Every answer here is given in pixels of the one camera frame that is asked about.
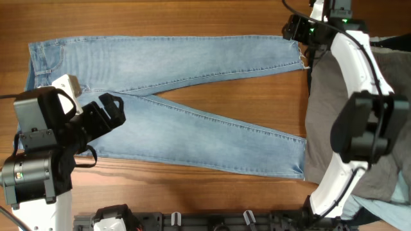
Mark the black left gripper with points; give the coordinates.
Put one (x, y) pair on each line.
(104, 126)

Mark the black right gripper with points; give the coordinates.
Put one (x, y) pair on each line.
(300, 23)

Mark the light blue denim jeans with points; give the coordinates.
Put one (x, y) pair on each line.
(138, 69)

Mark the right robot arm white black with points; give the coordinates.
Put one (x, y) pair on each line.
(370, 122)

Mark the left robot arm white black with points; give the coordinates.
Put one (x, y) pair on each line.
(37, 182)

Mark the grey shorts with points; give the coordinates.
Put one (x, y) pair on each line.
(328, 96)

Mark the black garment under shorts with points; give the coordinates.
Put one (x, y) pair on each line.
(400, 43)

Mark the light blue garment in pile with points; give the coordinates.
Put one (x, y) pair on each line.
(396, 212)

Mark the black mounting rail base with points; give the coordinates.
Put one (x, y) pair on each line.
(120, 217)

